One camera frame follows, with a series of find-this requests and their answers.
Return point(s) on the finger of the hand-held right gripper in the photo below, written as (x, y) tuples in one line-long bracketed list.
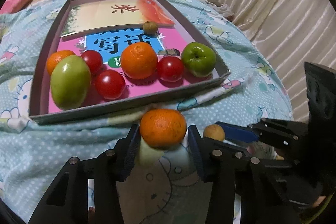
[(228, 148), (236, 132)]

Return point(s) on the green jujube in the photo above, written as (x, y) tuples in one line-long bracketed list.
[(70, 82), (198, 58)]

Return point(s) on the brown longan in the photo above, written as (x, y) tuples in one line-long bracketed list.
[(150, 27), (213, 132)]

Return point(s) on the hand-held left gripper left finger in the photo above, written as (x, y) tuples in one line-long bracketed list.
[(130, 153)]

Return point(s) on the shallow grey cardboard box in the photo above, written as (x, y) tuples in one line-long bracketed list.
[(105, 109)]

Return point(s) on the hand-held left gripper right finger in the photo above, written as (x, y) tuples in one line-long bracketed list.
[(197, 155)]

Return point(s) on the red cherry tomato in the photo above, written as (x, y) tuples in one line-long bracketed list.
[(92, 61), (170, 68), (109, 84)]

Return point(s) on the beige and orange book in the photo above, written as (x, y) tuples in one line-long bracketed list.
[(92, 16)]

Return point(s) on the person's right hand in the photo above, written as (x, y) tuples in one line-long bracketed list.
[(319, 200)]

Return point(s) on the pink book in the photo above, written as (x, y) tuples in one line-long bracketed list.
[(147, 87)]

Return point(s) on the blue cartoon printed blanket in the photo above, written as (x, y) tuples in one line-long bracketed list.
[(52, 148)]

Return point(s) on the cream curtain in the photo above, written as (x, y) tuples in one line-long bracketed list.
[(275, 16)]

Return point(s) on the mandarin orange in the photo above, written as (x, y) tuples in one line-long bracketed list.
[(139, 61), (56, 60), (162, 128)]

